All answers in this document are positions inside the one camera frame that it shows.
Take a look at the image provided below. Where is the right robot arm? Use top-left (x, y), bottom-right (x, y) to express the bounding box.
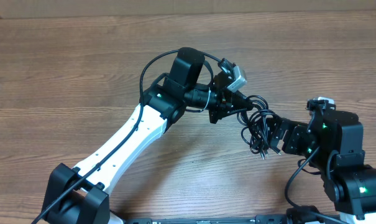
top-left (266, 97), bottom-right (376, 223)

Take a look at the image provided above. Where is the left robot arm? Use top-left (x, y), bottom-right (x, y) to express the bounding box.
top-left (38, 47), bottom-right (253, 223)

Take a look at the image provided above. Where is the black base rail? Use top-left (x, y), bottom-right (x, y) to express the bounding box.
top-left (122, 213), bottom-right (342, 224)

